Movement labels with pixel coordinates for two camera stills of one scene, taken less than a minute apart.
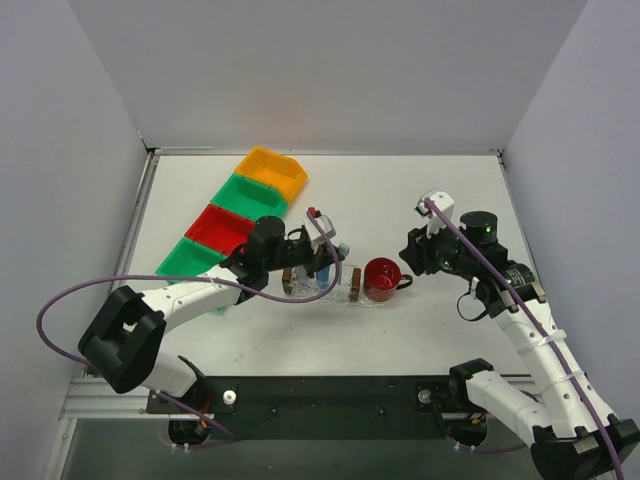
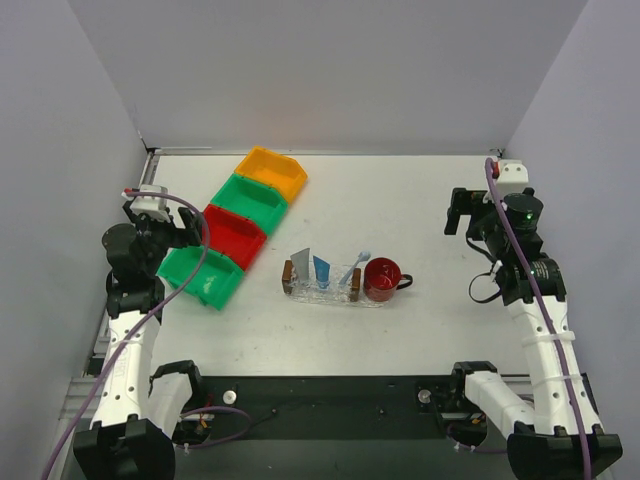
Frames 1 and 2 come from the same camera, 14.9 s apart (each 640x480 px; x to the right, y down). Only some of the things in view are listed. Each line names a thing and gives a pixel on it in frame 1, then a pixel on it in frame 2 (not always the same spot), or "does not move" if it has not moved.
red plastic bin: [220, 229] does not move
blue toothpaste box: [323, 278] does not move
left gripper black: [320, 257] -> [163, 228]
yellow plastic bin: [275, 169] does not move
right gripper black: [417, 252] -> [470, 204]
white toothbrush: [343, 248] -> [362, 257]
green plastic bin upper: [251, 198] does not move
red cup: [382, 279] does not move
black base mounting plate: [278, 408] does not move
